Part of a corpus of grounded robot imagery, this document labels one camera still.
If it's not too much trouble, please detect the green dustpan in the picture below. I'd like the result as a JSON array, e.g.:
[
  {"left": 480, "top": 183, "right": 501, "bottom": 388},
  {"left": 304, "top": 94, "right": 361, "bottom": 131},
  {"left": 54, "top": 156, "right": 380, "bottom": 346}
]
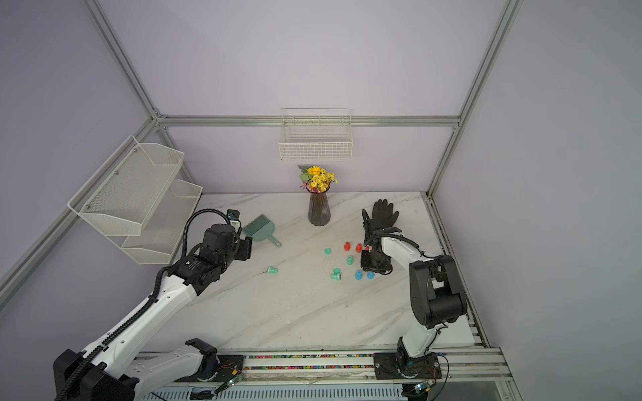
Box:
[{"left": 242, "top": 214, "right": 282, "bottom": 247}]

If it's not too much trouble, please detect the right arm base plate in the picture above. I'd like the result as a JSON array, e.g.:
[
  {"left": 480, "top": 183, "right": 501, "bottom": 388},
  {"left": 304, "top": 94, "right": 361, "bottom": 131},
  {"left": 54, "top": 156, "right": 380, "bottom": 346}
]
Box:
[{"left": 373, "top": 353, "right": 442, "bottom": 379}]

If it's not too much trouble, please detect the yellow flower bouquet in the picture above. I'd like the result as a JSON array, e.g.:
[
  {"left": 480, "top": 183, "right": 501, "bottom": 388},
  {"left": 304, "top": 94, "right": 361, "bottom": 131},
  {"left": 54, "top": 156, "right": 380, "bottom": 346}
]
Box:
[{"left": 299, "top": 165, "right": 339, "bottom": 194}]

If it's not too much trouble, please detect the dark glass vase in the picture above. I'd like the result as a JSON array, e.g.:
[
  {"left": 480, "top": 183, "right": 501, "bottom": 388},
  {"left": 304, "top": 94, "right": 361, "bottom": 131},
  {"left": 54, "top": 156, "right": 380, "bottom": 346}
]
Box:
[{"left": 308, "top": 192, "right": 331, "bottom": 227}]

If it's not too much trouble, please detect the black yellow work glove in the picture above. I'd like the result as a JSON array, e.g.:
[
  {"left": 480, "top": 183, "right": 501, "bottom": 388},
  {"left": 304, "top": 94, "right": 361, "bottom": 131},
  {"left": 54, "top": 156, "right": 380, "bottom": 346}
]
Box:
[{"left": 370, "top": 199, "right": 400, "bottom": 231}]

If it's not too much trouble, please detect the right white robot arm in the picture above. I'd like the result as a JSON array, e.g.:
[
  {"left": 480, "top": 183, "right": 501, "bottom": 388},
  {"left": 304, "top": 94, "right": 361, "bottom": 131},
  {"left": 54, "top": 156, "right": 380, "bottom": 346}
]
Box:
[{"left": 360, "top": 199, "right": 467, "bottom": 379}]

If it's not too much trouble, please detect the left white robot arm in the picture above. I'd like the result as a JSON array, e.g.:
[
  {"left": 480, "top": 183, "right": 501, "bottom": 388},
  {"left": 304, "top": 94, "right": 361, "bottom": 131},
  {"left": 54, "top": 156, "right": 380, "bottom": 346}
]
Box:
[{"left": 53, "top": 209, "right": 252, "bottom": 400}]

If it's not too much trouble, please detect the white wire wall basket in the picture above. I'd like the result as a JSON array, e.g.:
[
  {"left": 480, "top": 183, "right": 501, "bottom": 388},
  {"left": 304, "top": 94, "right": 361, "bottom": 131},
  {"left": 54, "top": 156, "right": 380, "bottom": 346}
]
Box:
[{"left": 279, "top": 108, "right": 354, "bottom": 162}]

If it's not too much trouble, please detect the white mesh shelf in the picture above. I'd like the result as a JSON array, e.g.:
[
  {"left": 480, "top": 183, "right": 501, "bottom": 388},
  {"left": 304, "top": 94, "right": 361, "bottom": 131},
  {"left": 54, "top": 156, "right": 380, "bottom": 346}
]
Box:
[
  {"left": 120, "top": 180, "right": 202, "bottom": 265},
  {"left": 68, "top": 136, "right": 184, "bottom": 237}
]

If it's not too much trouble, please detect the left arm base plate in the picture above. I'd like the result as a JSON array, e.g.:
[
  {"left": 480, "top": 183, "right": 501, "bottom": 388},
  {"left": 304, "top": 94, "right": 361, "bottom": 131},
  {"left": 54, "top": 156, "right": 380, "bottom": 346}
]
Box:
[{"left": 176, "top": 354, "right": 245, "bottom": 383}]

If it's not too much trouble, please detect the lower white mesh shelf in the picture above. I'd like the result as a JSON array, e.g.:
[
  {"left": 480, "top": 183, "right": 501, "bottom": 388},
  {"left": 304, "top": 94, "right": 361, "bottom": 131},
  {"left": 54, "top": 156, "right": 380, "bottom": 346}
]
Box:
[{"left": 120, "top": 180, "right": 202, "bottom": 265}]

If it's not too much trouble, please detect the upper white mesh shelf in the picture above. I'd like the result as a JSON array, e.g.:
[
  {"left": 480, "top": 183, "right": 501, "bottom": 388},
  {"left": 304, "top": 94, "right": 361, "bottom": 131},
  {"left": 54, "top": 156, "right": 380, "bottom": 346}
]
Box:
[{"left": 68, "top": 136, "right": 184, "bottom": 237}]

